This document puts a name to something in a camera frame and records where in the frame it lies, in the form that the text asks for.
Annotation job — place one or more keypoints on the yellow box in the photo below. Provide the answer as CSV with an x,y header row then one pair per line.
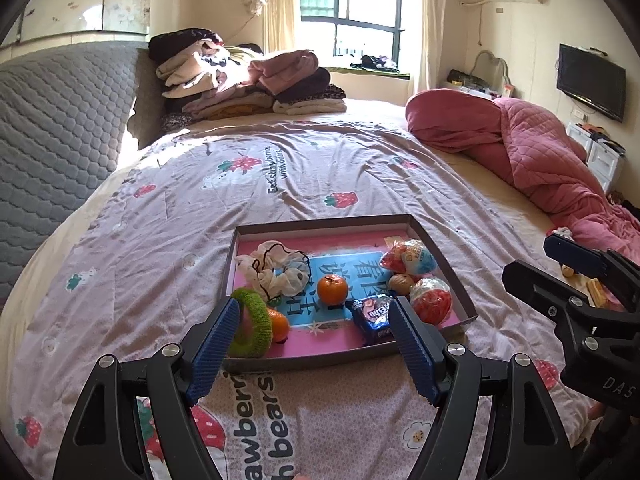
x,y
595,292

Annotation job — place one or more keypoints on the white wall cabinet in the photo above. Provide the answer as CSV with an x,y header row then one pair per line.
x,y
75,0

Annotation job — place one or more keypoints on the red and blue snack bag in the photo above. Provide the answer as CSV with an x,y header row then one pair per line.
x,y
410,257

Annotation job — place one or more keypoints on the white drawer unit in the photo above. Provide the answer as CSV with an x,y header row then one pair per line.
x,y
605,160

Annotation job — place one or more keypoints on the blue cookie packet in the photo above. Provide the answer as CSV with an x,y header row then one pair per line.
x,y
372,312

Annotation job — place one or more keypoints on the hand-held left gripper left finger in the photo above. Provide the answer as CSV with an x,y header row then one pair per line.
x,y
212,355

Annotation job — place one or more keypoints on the heart-shaped white frame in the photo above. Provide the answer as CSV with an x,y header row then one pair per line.
x,y
492,55

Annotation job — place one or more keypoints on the small red snack bag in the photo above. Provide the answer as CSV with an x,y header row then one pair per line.
x,y
431,300

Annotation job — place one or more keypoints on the black television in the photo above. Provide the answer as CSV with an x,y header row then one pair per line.
x,y
592,82

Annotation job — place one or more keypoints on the dark items on windowsill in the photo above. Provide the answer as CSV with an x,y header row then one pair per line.
x,y
375,62

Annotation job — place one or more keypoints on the brown walnut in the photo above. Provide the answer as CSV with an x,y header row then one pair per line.
x,y
401,283

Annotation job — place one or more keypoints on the grey cardboard box tray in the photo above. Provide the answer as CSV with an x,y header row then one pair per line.
x,y
330,340

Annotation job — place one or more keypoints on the orange tangerine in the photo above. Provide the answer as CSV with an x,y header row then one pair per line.
x,y
332,290
279,325

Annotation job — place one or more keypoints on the pile of folded clothes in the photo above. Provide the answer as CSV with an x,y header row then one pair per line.
x,y
210,70

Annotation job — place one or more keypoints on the small toy doll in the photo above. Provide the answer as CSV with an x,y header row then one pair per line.
x,y
564,232

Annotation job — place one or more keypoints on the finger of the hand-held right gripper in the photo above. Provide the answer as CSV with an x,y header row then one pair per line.
x,y
532,285
580,257

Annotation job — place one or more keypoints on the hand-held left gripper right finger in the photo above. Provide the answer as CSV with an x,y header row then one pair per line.
x,y
415,350

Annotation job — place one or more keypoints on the strawberry printed bed sheet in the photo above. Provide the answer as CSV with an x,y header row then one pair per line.
x,y
175,210

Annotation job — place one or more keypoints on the pink quilt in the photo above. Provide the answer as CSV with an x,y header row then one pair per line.
x,y
525,145

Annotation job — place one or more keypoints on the cream curtain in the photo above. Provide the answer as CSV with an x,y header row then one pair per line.
x,y
432,20
272,0

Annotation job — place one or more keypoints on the grey quilted headboard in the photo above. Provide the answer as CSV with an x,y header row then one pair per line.
x,y
60,125

